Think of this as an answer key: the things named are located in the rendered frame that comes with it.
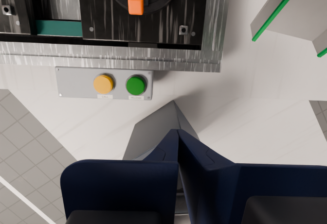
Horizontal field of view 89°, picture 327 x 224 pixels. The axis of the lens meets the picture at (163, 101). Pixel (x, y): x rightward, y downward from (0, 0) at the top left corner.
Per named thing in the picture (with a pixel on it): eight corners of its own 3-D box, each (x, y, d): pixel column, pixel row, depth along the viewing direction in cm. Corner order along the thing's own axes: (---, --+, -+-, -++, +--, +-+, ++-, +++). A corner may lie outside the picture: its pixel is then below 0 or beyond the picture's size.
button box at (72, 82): (153, 94, 44) (151, 101, 38) (71, 91, 43) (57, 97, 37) (153, 67, 42) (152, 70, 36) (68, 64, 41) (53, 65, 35)
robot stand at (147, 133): (160, 157, 54) (160, 215, 34) (134, 124, 50) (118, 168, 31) (197, 134, 52) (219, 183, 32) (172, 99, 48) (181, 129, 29)
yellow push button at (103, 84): (115, 92, 38) (112, 94, 36) (97, 91, 38) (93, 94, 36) (114, 75, 37) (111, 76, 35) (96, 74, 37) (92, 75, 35)
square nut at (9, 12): (16, 15, 32) (11, 14, 31) (7, 15, 32) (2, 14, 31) (14, 6, 31) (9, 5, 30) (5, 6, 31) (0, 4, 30)
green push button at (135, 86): (145, 93, 38) (144, 95, 36) (128, 93, 38) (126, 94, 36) (145, 76, 37) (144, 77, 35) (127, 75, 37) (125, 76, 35)
